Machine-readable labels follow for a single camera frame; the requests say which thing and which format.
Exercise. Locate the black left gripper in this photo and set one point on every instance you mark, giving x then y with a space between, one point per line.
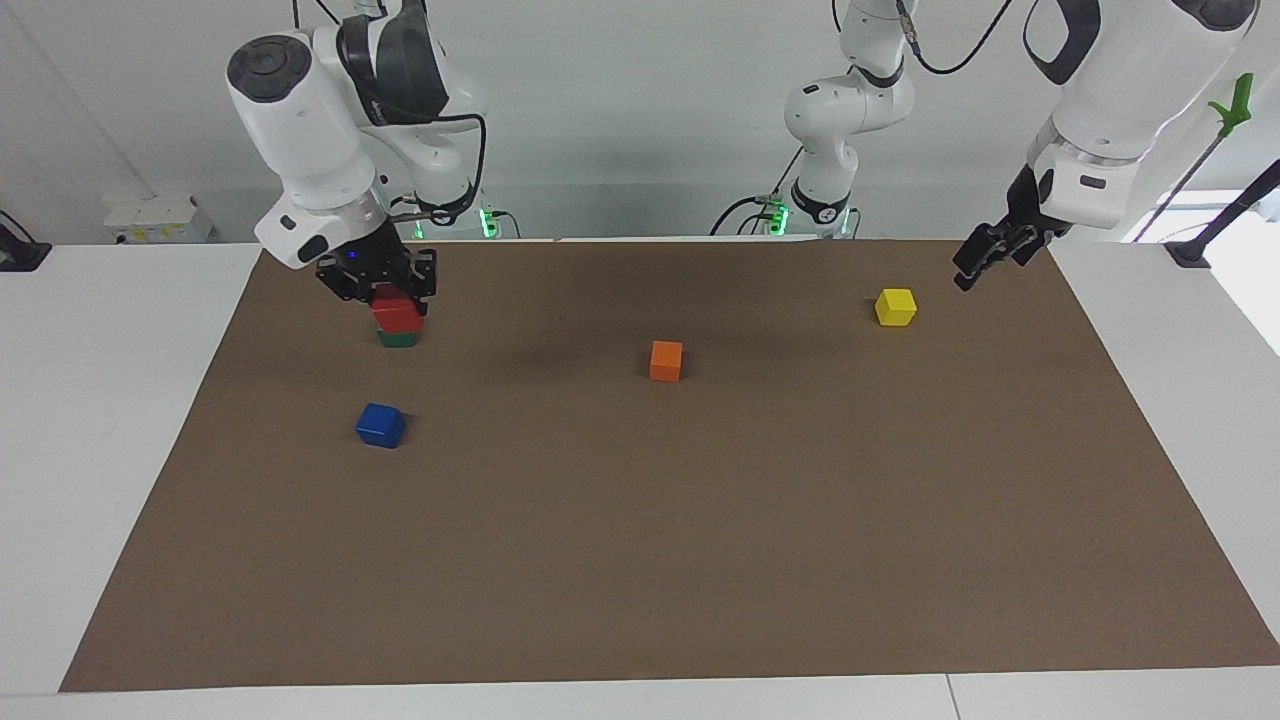
1025 205

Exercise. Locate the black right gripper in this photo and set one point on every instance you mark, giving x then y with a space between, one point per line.
378 258

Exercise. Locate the black clamp mount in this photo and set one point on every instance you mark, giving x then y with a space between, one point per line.
20 250

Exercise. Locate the green clamp on thin pole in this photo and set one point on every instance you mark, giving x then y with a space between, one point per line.
1232 105

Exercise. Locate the red wooden block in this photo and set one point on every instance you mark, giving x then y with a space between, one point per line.
397 310

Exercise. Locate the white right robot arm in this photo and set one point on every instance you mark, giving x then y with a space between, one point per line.
300 130

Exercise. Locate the brown table mat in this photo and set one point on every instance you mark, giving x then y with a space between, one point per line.
660 520

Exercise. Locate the blue wooden block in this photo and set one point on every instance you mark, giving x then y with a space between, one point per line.
380 425

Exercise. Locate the yellow wooden block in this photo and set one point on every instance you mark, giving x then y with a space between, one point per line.
895 308

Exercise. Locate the green wooden block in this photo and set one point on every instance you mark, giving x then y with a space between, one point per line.
398 340

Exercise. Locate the white wall power box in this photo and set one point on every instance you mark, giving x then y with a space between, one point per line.
160 220

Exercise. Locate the orange wooden block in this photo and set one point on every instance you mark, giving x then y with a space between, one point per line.
666 362

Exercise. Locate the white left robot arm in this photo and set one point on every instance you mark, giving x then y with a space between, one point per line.
1130 80

